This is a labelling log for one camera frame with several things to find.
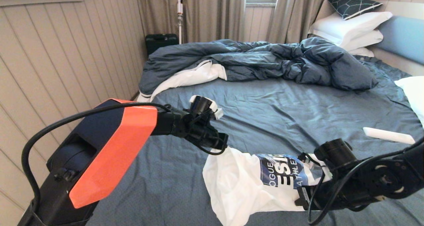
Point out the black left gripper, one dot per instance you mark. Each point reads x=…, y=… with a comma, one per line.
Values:
x=205, y=135

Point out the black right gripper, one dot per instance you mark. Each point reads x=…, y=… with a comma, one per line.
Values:
x=318, y=196

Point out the white t-shirt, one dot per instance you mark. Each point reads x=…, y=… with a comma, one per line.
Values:
x=238, y=186

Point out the blue patterned bed sheet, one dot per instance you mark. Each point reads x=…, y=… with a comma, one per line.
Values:
x=298, y=113

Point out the long white remote control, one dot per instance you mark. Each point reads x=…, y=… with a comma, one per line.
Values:
x=387, y=135

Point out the blue duvet with white lining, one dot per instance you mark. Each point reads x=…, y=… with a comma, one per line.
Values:
x=265, y=60

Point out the black suitcase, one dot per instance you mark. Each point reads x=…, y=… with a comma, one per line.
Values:
x=162, y=43

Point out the wide beige curtain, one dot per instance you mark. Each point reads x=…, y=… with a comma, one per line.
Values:
x=205, y=14

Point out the white stick vacuum cleaner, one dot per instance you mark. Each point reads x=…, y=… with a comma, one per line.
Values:
x=180, y=14

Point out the white pillow without stack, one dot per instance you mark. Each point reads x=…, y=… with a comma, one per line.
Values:
x=414, y=93

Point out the narrow beige curtain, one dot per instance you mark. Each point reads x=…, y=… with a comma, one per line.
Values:
x=294, y=14

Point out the flat white pillow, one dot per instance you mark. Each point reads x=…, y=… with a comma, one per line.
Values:
x=362, y=52

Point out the medium white pillow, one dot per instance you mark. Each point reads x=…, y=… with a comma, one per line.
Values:
x=364, y=40

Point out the large white pillow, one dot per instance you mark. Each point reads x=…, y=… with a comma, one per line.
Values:
x=344, y=27

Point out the blue padded headboard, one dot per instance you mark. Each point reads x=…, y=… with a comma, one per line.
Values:
x=404, y=37

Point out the dark geometric patterned cushion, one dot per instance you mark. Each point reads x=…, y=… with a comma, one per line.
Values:
x=352, y=4

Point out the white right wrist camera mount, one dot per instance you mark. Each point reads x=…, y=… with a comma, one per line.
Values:
x=326, y=176

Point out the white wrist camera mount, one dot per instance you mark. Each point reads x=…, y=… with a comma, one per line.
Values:
x=326, y=176
x=215, y=111

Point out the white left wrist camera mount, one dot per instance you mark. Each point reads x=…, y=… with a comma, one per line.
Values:
x=215, y=111

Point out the beige upholstered bed frame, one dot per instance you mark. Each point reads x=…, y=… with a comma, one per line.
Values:
x=397, y=63

